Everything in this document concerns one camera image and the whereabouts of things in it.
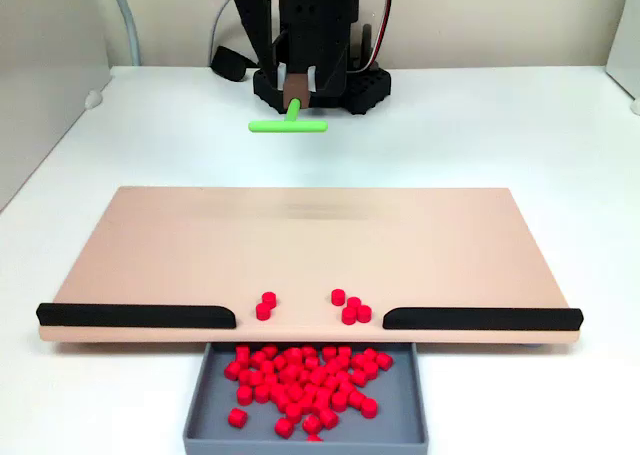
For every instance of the grey rectangular container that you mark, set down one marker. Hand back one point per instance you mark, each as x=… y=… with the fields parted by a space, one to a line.
x=400 y=425

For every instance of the beige flat board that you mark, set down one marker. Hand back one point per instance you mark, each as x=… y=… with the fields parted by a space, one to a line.
x=320 y=245

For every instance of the white panel foot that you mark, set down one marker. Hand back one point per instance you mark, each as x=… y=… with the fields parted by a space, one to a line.
x=93 y=100
x=635 y=106

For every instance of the red cylindrical granule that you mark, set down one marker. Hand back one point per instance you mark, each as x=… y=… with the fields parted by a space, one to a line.
x=263 y=311
x=328 y=418
x=237 y=417
x=245 y=395
x=356 y=399
x=294 y=411
x=349 y=316
x=284 y=427
x=340 y=401
x=338 y=297
x=268 y=299
x=231 y=371
x=262 y=392
x=353 y=303
x=312 y=423
x=384 y=360
x=242 y=352
x=364 y=313
x=369 y=407

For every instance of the black foam edge strip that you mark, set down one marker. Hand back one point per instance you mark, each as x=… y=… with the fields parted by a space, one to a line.
x=480 y=319
x=135 y=316

